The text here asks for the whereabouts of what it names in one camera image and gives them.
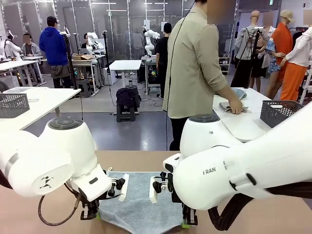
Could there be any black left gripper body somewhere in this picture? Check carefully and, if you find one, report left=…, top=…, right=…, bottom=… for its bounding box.
left=78, top=188, right=101, bottom=208

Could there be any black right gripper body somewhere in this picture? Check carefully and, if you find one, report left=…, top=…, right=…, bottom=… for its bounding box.
left=180, top=202, right=196, bottom=214

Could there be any light blue terry towel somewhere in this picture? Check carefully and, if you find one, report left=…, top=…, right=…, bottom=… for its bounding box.
left=231, top=88, right=250, bottom=100
left=98, top=167, right=189, bottom=229

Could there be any grey towel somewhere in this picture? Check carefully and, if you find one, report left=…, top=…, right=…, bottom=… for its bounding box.
left=218, top=101, right=250, bottom=115

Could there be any grey plastic woven basket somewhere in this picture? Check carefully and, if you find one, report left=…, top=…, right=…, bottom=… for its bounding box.
left=0, top=93, right=30, bottom=119
left=259, top=99, right=305, bottom=129

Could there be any person's right forearm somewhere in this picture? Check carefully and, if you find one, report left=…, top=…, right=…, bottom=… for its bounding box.
left=215, top=84, right=236, bottom=103

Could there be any person's right hand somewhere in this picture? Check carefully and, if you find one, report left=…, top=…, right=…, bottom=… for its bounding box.
left=228, top=97, right=244, bottom=115

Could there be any dark grey step stool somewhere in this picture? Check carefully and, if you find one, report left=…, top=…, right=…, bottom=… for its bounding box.
left=116, top=97, right=140, bottom=122

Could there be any white rounded-corner table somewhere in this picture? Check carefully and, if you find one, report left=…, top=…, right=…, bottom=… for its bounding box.
left=0, top=87, right=82, bottom=131
left=212, top=87, right=312, bottom=142

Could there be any black backpack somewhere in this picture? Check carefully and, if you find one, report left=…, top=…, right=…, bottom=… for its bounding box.
left=116, top=87, right=137, bottom=108

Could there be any grey plastic stool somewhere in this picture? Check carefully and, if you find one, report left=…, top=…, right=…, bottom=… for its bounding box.
left=75, top=78, right=92, bottom=98

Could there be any white computer case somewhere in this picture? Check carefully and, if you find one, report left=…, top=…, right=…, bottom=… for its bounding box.
left=101, top=67, right=117, bottom=86

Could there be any person in beige shirt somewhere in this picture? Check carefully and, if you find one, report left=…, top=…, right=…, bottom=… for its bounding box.
left=162, top=0, right=231, bottom=151

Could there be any white height-adjustable desk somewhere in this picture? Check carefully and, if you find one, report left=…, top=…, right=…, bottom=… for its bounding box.
left=109, top=59, right=142, bottom=88

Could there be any black computer with coloured lights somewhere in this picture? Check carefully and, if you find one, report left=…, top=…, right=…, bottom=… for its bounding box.
left=147, top=65, right=159, bottom=83

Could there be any open cardboard box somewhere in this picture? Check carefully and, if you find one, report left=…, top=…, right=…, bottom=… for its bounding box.
left=72, top=54, right=95, bottom=61

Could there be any wooden shoe shelf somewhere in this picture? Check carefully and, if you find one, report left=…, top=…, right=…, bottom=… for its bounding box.
left=218, top=56, right=232, bottom=76

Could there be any person in blue hoodie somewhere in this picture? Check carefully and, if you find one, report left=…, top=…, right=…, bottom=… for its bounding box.
left=39, top=16, right=72, bottom=89

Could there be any seated person in grey jacket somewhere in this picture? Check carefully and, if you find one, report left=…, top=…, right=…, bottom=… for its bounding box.
left=21, top=33, right=42, bottom=58

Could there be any person in black clothes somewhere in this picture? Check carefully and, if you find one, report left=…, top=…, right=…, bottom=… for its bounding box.
left=155, top=22, right=171, bottom=99

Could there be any white metal rack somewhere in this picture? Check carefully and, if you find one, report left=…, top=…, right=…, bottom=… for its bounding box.
left=298, top=69, right=312, bottom=105

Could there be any mannequin in grey top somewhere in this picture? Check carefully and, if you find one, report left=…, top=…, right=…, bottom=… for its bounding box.
left=231, top=10, right=266, bottom=87

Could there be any mannequin in blue floral dress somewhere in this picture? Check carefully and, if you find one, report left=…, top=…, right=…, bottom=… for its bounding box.
left=261, top=11, right=285, bottom=99

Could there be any mannequin in orange jacket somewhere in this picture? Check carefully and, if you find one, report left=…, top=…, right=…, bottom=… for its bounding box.
left=270, top=9, right=296, bottom=74

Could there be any mannequin in white top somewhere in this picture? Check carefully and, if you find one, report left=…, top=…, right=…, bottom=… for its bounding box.
left=278, top=11, right=312, bottom=105

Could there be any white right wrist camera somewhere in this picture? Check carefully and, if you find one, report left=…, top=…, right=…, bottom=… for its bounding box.
left=149, top=176, right=159, bottom=203

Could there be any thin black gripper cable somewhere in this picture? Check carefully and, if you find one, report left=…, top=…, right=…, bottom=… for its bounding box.
left=38, top=181, right=85, bottom=226

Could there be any black left arm cable sleeve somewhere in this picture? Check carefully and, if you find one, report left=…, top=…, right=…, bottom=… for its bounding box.
left=0, top=170, right=13, bottom=190

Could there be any black arm cable sleeve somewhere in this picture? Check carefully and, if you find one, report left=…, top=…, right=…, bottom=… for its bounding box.
left=0, top=170, right=13, bottom=190
left=207, top=181, right=312, bottom=232

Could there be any black right arm cable sleeve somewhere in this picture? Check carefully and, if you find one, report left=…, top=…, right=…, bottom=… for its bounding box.
left=207, top=181, right=312, bottom=232

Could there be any black camera stand pole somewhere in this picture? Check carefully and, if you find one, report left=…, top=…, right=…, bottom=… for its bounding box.
left=60, top=24, right=78, bottom=90
left=102, top=30, right=112, bottom=74

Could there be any white frame work desk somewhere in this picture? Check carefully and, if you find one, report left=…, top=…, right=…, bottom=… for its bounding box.
left=140, top=56, right=160, bottom=96
left=0, top=59, right=44, bottom=86
left=63, top=56, right=106, bottom=95

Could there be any black camera tripod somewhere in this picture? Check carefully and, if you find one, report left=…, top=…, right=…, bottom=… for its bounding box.
left=237, top=26, right=266, bottom=87

